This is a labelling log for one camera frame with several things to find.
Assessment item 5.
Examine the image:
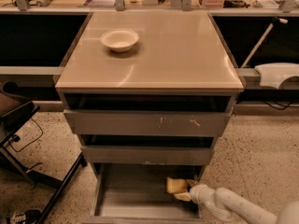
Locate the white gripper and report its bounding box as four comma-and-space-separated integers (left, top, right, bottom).
174, 179, 215, 204

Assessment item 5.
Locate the yellow sponge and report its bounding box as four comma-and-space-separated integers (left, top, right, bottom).
166, 177, 188, 194

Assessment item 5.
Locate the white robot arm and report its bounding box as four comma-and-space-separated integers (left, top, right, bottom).
166, 177, 299, 224

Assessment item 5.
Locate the bottom grey drawer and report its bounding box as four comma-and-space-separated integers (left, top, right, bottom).
81, 164, 204, 224

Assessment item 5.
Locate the grey drawer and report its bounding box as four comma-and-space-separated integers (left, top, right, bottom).
81, 164, 204, 224
64, 94, 232, 136
81, 135, 214, 165

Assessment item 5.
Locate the grey drawer cabinet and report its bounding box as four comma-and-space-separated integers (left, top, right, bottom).
55, 10, 245, 173

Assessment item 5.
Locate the middle grey drawer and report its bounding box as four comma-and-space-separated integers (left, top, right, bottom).
81, 135, 214, 165

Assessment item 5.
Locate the top grey drawer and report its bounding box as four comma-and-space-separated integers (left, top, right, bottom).
64, 94, 232, 136

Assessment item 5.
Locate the black white shoe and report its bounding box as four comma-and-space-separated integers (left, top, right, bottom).
3, 209, 41, 224

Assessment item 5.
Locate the white bowl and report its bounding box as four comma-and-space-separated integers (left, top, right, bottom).
100, 29, 139, 53

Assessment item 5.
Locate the black chair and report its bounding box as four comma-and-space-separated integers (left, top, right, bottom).
0, 81, 88, 224

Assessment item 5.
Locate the white dustpan with handle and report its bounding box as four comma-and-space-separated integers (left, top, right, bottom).
237, 17, 299, 90

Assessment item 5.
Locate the black floor cable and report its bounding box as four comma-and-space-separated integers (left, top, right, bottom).
8, 118, 45, 153

